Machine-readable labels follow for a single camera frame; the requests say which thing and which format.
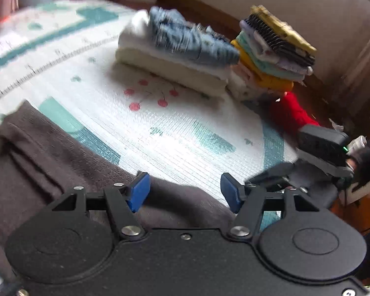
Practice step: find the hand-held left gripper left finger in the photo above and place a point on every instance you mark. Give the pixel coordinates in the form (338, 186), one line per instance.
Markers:
(140, 191)

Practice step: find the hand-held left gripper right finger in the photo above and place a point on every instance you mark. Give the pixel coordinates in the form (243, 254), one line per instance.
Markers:
(229, 191)

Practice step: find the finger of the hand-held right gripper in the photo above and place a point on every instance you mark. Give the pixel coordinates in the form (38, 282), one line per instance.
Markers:
(274, 172)
(282, 185)

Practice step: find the grey knit cardigan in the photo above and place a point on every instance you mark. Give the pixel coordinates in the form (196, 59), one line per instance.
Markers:
(49, 160)

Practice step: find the stack of folded clothes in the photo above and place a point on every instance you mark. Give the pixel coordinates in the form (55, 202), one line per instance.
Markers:
(271, 67)

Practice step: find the red cloth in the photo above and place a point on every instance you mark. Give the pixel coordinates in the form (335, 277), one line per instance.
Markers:
(289, 111)

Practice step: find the white plastic box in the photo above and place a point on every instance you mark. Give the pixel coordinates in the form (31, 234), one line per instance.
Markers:
(360, 189)

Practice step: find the printed play mat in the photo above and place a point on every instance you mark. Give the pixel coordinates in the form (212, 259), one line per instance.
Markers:
(172, 120)

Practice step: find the folded cream garment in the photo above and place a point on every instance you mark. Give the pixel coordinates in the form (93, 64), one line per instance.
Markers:
(178, 77)

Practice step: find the folded blue denim garment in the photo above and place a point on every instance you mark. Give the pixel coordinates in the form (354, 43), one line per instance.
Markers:
(188, 40)

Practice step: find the folded white garment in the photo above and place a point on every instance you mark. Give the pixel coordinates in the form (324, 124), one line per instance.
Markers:
(135, 34)

